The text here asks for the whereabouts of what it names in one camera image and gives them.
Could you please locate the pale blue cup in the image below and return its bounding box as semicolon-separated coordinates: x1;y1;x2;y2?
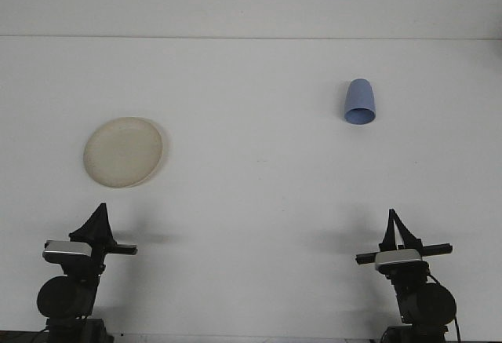
343;78;377;126

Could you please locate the pale round plate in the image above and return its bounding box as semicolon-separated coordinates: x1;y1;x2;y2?
82;116;171;190

